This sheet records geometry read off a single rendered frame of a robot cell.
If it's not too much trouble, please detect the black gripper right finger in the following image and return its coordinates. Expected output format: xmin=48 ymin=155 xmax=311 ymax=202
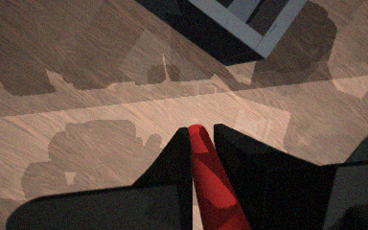
xmin=214 ymin=124 xmax=368 ymax=230

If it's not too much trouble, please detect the red peg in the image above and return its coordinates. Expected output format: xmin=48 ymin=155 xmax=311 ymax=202
xmin=188 ymin=125 xmax=251 ymax=230

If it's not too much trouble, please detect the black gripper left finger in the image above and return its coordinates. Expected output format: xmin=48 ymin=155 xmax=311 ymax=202
xmin=6 ymin=127 xmax=193 ymax=230

